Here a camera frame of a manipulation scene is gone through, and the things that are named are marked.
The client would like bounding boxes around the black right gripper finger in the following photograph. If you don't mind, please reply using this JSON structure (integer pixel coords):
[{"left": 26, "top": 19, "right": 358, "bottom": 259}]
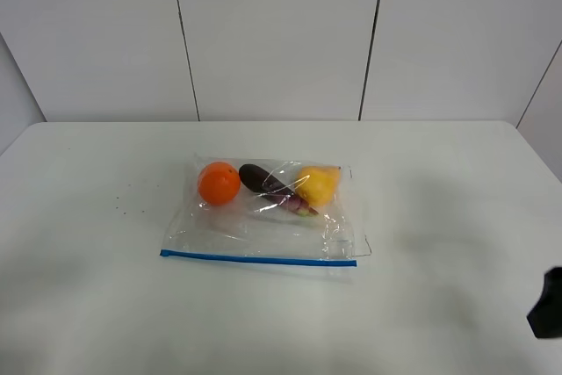
[{"left": 527, "top": 267, "right": 562, "bottom": 339}]

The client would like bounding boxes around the clear zip bag blue zipper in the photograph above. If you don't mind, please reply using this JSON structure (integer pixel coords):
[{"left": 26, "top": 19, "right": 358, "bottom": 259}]
[{"left": 160, "top": 155, "right": 372, "bottom": 269}]

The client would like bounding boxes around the yellow pear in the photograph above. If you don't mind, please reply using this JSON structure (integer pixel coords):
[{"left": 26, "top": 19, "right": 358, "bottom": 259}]
[{"left": 294, "top": 166, "right": 342, "bottom": 207}]

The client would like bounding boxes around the purple eggplant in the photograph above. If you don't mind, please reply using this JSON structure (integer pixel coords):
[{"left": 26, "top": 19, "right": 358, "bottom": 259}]
[{"left": 238, "top": 163, "right": 318, "bottom": 217}]

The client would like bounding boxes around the orange fruit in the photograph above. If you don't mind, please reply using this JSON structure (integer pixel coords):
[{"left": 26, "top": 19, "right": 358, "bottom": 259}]
[{"left": 198, "top": 162, "right": 241, "bottom": 206}]

